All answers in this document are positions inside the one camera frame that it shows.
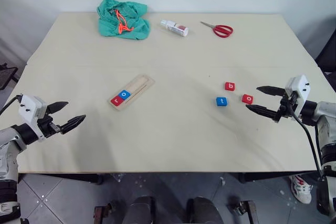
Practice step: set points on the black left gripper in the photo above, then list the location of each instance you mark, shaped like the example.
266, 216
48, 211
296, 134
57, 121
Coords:
48, 127

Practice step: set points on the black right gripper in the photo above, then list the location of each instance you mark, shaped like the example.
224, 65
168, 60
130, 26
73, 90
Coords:
284, 106

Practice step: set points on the red letter tile o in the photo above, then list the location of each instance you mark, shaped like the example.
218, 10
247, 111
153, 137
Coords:
247, 98

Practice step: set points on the red letter tile b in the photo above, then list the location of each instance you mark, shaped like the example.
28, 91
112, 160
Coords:
230, 86

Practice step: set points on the blue letter tile t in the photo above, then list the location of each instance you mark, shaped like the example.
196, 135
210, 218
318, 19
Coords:
222, 101

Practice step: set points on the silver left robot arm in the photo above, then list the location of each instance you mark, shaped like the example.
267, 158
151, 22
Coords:
8, 161

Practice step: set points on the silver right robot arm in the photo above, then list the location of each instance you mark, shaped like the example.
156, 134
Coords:
326, 113

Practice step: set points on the red letter tile r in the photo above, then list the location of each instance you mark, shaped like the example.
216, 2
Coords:
116, 100

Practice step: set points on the blue letter tile o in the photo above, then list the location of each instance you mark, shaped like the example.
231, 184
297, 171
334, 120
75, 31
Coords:
124, 94

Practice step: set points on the wooden letter tray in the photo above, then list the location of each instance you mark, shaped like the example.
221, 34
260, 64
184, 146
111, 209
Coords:
141, 82

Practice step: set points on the black metal stand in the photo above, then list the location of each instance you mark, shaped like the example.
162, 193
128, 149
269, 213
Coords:
6, 74

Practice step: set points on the white and red sneaker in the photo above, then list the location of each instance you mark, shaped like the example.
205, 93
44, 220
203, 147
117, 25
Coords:
302, 190

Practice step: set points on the crumpled green cloth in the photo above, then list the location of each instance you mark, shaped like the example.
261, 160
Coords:
107, 28

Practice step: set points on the white plastic bottle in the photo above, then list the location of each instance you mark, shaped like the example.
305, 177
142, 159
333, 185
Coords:
178, 28

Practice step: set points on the dark rounded shape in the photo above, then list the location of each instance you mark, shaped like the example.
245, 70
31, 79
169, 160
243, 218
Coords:
202, 211

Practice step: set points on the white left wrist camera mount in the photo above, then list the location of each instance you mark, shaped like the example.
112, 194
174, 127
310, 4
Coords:
29, 108

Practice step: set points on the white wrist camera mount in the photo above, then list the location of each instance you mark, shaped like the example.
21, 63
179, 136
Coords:
299, 82
29, 108

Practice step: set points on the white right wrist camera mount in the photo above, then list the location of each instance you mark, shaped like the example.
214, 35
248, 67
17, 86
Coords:
299, 82

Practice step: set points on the black table frame bar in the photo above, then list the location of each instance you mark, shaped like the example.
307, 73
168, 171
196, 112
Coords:
275, 176

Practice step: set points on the rusty metal base bracket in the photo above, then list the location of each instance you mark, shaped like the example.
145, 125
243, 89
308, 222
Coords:
101, 214
248, 212

